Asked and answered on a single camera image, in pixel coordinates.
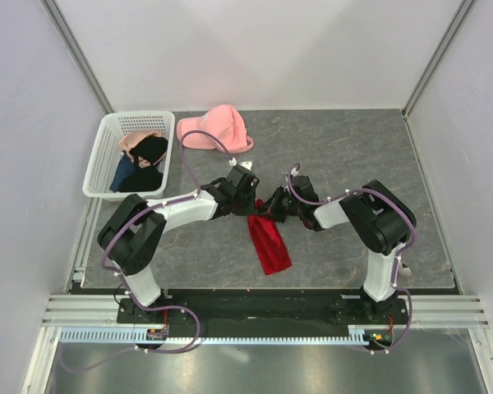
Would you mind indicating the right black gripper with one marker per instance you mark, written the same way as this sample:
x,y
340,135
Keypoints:
x,y
270,206

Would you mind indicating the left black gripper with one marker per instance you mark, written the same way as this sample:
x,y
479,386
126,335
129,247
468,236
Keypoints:
x,y
251,208

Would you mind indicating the red cloth napkin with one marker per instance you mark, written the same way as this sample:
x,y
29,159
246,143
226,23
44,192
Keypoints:
x,y
269,245

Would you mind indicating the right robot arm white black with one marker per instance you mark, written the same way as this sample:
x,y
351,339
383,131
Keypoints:
x,y
384,224

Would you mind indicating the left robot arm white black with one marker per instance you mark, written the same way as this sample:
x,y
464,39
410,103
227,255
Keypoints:
x,y
131,236

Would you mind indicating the pink baseball cap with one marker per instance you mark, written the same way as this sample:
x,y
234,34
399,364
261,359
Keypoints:
x,y
223,122

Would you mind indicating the black cloth in basket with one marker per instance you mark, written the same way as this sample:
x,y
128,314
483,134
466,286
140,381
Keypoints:
x,y
146,156

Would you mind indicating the navy blue cloth in basket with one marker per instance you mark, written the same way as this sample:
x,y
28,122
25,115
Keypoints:
x,y
125,168

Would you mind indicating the pink cloth in basket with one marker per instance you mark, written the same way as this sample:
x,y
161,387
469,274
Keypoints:
x,y
130,141

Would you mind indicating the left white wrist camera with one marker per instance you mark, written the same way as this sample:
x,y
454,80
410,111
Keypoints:
x,y
248,165

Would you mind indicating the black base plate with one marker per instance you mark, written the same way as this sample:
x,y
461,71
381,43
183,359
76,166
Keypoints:
x,y
265,313

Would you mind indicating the light blue cable duct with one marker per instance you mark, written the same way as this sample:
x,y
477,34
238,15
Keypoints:
x,y
143,336

